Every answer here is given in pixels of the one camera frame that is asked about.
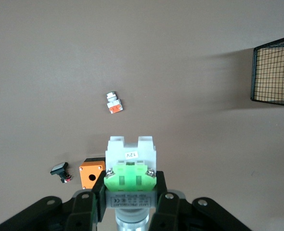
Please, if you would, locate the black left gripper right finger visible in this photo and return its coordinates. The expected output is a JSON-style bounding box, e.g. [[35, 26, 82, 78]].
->
[[151, 170, 189, 231]]

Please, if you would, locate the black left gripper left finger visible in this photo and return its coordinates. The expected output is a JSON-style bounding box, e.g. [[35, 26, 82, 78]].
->
[[67, 169, 107, 231]]

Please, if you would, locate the red button green contact block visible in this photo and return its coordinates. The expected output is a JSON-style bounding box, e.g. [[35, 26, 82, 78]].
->
[[104, 136, 157, 231]]

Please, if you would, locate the orange push button box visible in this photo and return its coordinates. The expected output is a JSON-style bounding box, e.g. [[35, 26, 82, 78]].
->
[[78, 158, 106, 191]]

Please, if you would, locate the black square cap push button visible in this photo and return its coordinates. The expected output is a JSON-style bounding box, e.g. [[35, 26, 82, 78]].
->
[[50, 162, 74, 184]]

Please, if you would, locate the push button orange contact block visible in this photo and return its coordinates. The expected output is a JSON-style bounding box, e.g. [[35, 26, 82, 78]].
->
[[105, 90, 124, 115]]

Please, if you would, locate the wooden board basket base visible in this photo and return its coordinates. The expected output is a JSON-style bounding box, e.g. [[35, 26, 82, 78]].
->
[[255, 45, 284, 106]]

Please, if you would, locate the black wire basket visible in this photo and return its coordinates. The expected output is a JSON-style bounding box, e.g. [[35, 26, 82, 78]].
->
[[250, 33, 284, 108]]

